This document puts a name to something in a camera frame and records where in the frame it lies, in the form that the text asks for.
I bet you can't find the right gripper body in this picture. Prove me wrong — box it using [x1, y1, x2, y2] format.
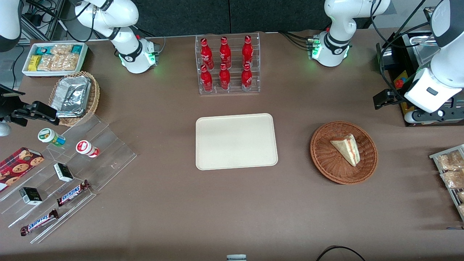
[0, 84, 26, 122]

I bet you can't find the light wicker basket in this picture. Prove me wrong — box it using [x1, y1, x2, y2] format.
[48, 71, 100, 127]

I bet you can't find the triangular wrapped sandwich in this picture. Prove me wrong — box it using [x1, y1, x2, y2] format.
[330, 134, 361, 167]

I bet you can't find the grey tray with snacks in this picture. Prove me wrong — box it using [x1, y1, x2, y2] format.
[429, 144, 464, 222]

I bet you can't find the brown wicker basket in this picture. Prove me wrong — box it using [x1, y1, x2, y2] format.
[310, 121, 378, 185]

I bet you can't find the cream plastic tray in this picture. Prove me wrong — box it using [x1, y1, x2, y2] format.
[195, 113, 279, 171]

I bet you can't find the green lid yogurt cup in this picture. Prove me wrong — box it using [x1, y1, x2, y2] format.
[38, 128, 66, 147]

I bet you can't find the white rectangular snack bin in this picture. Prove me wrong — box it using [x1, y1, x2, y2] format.
[22, 42, 89, 78]

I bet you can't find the red tartan cookie box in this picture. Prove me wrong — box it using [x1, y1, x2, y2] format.
[0, 147, 45, 193]

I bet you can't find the clear rice cracker bag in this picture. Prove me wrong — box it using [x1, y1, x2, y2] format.
[60, 54, 80, 71]
[51, 44, 73, 56]
[37, 54, 55, 71]

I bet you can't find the red lid yogurt cup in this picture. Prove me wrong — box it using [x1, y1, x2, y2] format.
[76, 140, 100, 158]

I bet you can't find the small black carton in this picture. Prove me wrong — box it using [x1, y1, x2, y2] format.
[54, 163, 74, 182]
[19, 187, 43, 206]

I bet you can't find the clear nut snack bag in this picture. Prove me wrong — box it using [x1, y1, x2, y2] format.
[440, 169, 464, 189]
[436, 151, 464, 171]

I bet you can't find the clear acrylic step stand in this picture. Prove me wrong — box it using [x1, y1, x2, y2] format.
[43, 113, 138, 192]
[0, 159, 98, 244]

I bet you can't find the Snickers chocolate bar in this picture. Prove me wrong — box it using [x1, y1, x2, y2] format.
[20, 209, 59, 237]
[57, 180, 91, 207]

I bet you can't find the red cola bottle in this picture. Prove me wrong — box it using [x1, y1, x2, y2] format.
[219, 37, 232, 69]
[200, 65, 214, 92]
[219, 63, 232, 91]
[200, 38, 215, 70]
[242, 35, 254, 68]
[241, 63, 253, 92]

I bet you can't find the clear acrylic bottle rack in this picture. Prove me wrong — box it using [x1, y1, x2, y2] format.
[195, 32, 261, 95]

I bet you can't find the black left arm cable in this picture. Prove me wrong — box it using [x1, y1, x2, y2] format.
[370, 0, 441, 104]

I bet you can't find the metal frame shelf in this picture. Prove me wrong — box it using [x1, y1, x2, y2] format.
[20, 0, 68, 41]

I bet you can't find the black base cable bundle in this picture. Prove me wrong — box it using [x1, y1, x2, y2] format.
[278, 30, 316, 50]

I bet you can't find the black table cable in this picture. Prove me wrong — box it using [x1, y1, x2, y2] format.
[315, 245, 366, 261]

